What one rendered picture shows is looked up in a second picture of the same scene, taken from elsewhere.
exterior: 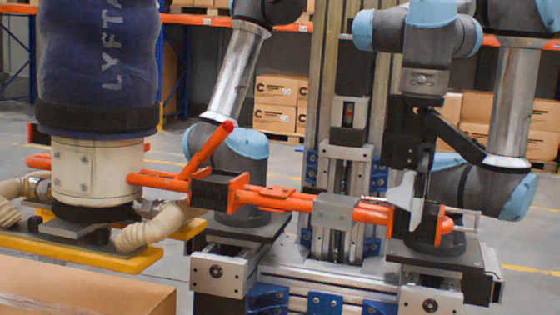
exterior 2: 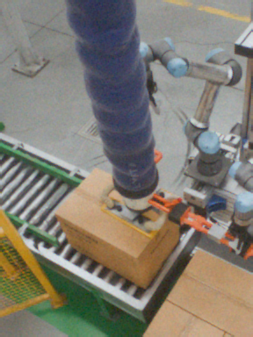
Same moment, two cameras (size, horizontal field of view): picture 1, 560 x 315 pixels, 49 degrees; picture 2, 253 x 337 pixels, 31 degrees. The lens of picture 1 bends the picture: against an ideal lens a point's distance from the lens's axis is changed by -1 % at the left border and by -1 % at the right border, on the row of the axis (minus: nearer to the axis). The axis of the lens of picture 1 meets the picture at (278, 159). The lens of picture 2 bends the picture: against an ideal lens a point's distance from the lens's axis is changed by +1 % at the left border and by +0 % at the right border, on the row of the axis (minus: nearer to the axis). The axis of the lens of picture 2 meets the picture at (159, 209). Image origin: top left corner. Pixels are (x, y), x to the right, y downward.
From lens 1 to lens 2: 155 cm
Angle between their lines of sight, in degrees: 47
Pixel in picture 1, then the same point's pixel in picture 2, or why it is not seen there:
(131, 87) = (143, 184)
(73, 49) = (121, 176)
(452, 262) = not seen: outside the picture
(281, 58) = not seen: outside the picture
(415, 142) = (238, 233)
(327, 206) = (212, 235)
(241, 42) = (209, 89)
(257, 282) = (213, 195)
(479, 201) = not seen: outside the picture
